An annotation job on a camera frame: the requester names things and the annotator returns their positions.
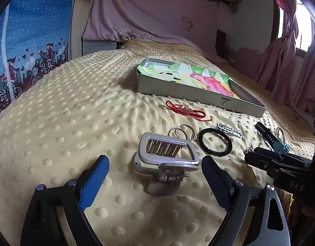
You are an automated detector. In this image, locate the wooden bed frame post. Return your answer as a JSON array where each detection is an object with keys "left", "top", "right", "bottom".
[{"left": 70, "top": 0, "right": 95, "bottom": 57}]

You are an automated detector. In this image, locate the red string bracelet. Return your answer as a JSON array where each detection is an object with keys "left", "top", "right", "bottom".
[{"left": 166, "top": 100, "right": 213, "bottom": 121}]

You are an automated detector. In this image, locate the silver hair claw clip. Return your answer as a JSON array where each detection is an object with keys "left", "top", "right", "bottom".
[{"left": 134, "top": 132, "right": 199, "bottom": 196}]

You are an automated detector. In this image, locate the silver hoop ring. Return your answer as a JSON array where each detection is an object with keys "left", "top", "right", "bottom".
[
  {"left": 177, "top": 124, "right": 196, "bottom": 141},
  {"left": 169, "top": 128, "right": 185, "bottom": 141}
]

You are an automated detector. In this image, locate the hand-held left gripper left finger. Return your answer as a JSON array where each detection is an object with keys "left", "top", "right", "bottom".
[{"left": 20, "top": 155, "right": 109, "bottom": 246}]

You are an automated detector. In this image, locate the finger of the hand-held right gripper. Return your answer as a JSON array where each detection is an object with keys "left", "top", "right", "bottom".
[
  {"left": 253, "top": 147, "right": 312, "bottom": 167},
  {"left": 245, "top": 152, "right": 284, "bottom": 177}
]

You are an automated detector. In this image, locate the brown hair tie with flower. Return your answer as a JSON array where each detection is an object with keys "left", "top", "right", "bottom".
[{"left": 276, "top": 127, "right": 291, "bottom": 152}]

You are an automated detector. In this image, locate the yellow dotted blanket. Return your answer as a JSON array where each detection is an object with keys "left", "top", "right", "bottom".
[{"left": 0, "top": 40, "right": 315, "bottom": 246}]

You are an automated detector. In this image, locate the pink bed sheet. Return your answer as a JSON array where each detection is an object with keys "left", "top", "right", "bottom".
[{"left": 83, "top": 0, "right": 235, "bottom": 64}]

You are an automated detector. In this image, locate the grey shallow tray box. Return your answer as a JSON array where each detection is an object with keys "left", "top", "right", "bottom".
[{"left": 136, "top": 58, "right": 266, "bottom": 118}]

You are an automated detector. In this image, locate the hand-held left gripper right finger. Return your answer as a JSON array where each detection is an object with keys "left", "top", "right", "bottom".
[{"left": 202, "top": 156, "right": 292, "bottom": 246}]

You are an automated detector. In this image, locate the blue printed cloth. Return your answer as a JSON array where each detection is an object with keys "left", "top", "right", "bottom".
[{"left": 0, "top": 0, "right": 76, "bottom": 118}]

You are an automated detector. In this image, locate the silver chain hair clip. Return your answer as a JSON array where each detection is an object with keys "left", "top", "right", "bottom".
[{"left": 216, "top": 122, "right": 243, "bottom": 139}]

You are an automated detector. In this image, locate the blue watch strap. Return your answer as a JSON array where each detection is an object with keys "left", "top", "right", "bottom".
[{"left": 254, "top": 122, "right": 284, "bottom": 152}]

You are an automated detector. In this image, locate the brown wall board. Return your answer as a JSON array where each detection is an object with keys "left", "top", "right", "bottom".
[{"left": 216, "top": 30, "right": 227, "bottom": 54}]

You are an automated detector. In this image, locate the window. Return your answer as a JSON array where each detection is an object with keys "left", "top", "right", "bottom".
[{"left": 278, "top": 0, "right": 314, "bottom": 57}]

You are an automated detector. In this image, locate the pink curtain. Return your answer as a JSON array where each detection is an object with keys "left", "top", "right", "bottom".
[
  {"left": 292, "top": 28, "right": 315, "bottom": 105},
  {"left": 257, "top": 0, "right": 301, "bottom": 98}
]

